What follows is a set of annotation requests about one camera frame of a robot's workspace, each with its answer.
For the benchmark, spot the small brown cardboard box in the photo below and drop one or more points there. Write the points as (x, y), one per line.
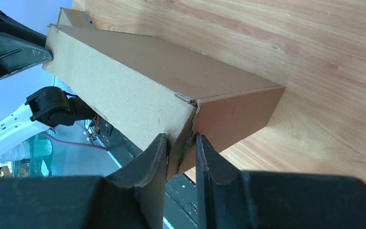
(76, 18)

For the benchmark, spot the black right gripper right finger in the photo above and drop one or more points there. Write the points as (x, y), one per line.
(229, 198)

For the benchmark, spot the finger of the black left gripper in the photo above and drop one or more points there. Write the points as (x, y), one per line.
(16, 29)
(20, 49)

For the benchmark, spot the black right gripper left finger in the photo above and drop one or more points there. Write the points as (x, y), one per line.
(73, 202)

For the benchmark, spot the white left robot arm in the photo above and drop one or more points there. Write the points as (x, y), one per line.
(46, 108)

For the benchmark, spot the large cardboard sheet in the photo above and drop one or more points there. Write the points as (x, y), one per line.
(143, 86)

